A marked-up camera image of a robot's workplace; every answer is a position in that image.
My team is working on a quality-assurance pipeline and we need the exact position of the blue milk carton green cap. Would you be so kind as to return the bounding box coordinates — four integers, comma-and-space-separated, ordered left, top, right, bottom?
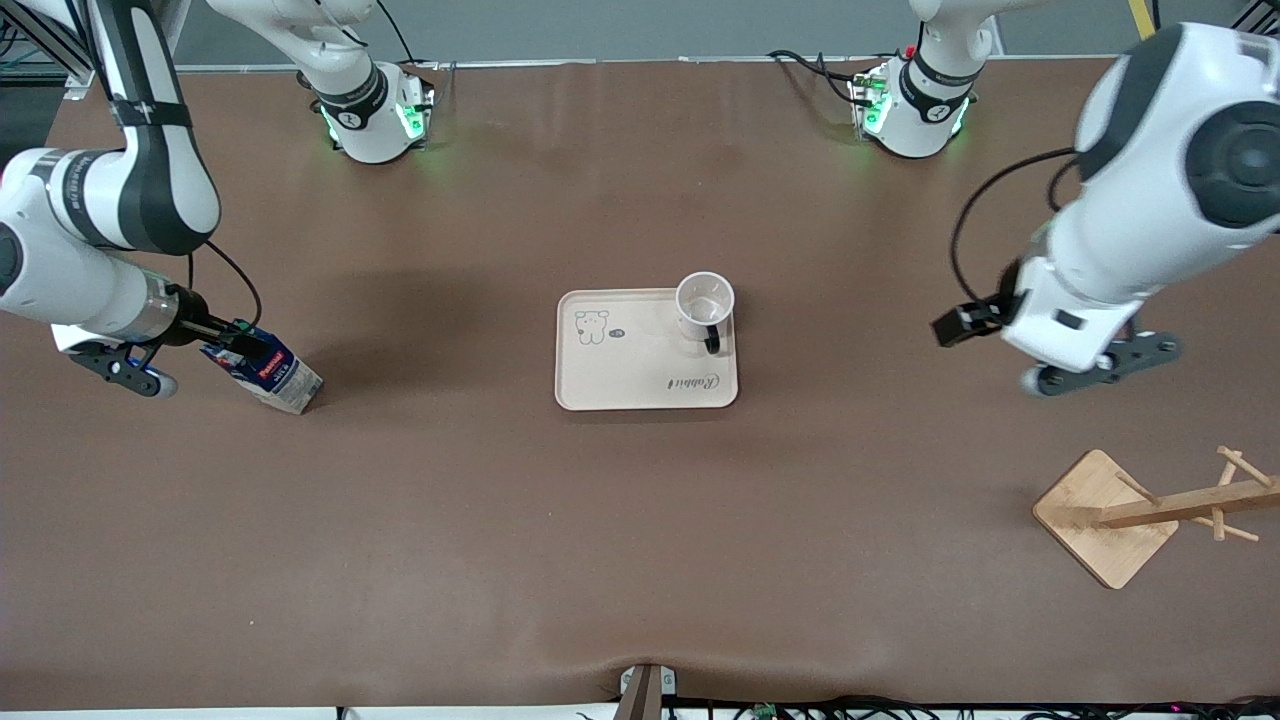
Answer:
200, 322, 324, 416

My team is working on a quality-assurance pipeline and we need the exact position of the white smiley mug black handle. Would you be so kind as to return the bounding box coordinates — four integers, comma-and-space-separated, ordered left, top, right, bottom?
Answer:
675, 271, 736, 355

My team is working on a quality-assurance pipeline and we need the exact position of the cream tray with rabbit print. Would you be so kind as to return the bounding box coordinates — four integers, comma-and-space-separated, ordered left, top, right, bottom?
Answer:
554, 287, 740, 412

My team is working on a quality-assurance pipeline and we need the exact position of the wooden mug stand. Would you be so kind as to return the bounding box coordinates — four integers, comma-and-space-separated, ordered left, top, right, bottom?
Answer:
1032, 445, 1280, 591

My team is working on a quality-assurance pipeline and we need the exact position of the black left base cable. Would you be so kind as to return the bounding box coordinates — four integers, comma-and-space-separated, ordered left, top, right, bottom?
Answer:
768, 50, 863, 106

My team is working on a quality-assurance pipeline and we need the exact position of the metal table edge bracket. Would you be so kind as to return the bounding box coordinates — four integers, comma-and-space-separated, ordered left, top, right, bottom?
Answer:
618, 663, 678, 720

